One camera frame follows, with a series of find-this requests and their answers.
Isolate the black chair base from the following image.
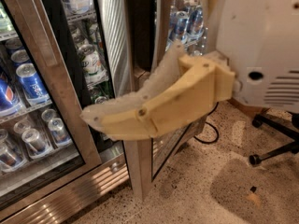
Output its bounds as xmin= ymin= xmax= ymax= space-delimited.
xmin=249 ymin=114 xmax=299 ymax=166

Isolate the black power cable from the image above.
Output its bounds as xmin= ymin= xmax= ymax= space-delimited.
xmin=192 ymin=101 xmax=221 ymax=145

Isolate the front white 7up can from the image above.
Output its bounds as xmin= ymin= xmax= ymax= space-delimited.
xmin=78 ymin=44 xmax=106 ymax=84

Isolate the green soda can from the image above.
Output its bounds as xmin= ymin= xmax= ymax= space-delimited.
xmin=94 ymin=96 xmax=108 ymax=104

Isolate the glass fridge door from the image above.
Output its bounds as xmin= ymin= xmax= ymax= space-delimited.
xmin=0 ymin=0 xmax=102 ymax=217
xmin=93 ymin=0 xmax=219 ymax=201

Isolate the blue pepsi can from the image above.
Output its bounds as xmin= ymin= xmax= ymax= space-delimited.
xmin=0 ymin=78 xmax=19 ymax=111
xmin=16 ymin=63 xmax=48 ymax=99

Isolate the front blue pepsi can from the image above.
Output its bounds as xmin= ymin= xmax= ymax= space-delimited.
xmin=0 ymin=78 xmax=19 ymax=111

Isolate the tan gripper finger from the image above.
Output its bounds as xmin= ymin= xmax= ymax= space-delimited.
xmin=81 ymin=41 xmax=235 ymax=141

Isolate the wooden counter cabinet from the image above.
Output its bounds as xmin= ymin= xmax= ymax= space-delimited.
xmin=229 ymin=98 xmax=268 ymax=118

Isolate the silver can lower left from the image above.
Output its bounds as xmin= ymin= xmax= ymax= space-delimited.
xmin=21 ymin=129 xmax=47 ymax=154

